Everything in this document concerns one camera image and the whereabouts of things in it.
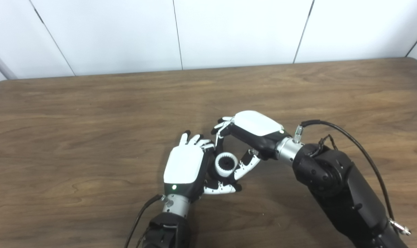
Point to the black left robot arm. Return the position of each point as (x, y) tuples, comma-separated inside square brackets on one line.
[(169, 229)]

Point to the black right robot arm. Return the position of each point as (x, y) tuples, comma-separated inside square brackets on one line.
[(343, 193)]

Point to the grey wall corner post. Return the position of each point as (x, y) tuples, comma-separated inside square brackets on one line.
[(0, 63)]

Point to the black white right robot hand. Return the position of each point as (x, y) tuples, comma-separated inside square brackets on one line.
[(256, 124)]

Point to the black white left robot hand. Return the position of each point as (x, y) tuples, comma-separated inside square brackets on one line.
[(184, 165)]

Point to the round black plastic part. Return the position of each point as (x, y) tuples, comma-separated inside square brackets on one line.
[(226, 162)]

